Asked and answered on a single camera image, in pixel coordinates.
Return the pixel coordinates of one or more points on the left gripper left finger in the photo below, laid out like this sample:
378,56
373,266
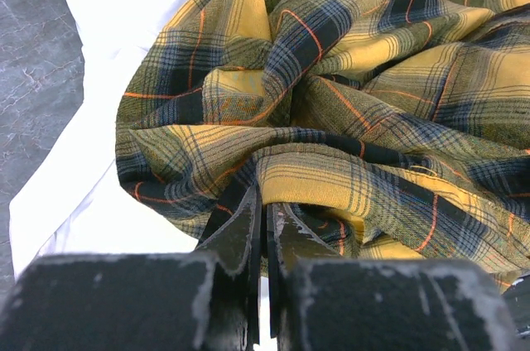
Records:
202,300

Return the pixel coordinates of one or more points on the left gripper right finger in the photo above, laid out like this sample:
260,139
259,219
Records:
320,300

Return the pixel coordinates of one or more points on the yellow plaid shirt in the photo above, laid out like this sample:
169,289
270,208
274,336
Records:
391,128

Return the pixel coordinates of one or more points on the white shirt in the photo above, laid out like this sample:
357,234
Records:
73,203

